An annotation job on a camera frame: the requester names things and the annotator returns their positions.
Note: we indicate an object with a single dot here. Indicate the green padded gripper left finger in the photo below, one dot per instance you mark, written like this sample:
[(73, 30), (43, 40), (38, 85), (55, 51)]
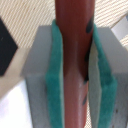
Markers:
[(43, 72)]

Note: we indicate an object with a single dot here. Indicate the green padded gripper right finger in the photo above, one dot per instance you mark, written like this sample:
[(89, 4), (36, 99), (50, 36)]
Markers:
[(108, 81)]

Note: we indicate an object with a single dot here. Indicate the grilled brown sausage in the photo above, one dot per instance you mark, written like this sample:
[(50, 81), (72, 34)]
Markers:
[(75, 20)]

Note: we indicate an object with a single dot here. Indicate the beige woven placemat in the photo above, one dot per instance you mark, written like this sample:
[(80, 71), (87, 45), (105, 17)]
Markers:
[(23, 17)]

